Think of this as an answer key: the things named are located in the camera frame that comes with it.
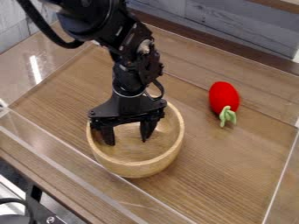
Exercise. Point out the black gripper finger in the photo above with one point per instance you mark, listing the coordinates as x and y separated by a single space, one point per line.
107 134
147 128

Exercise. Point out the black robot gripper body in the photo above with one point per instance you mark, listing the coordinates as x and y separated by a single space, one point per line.
120 110

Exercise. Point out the brown wooden bowl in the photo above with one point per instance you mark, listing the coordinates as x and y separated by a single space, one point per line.
135 159

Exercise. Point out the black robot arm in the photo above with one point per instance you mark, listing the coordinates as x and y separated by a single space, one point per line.
104 21

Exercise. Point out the red plush strawberry toy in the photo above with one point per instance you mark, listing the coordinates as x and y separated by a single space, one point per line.
224 102

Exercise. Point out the clear acrylic tray wall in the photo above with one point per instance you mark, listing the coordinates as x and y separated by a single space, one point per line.
51 157

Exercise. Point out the black table leg bracket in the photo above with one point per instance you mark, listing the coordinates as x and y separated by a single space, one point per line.
46 208

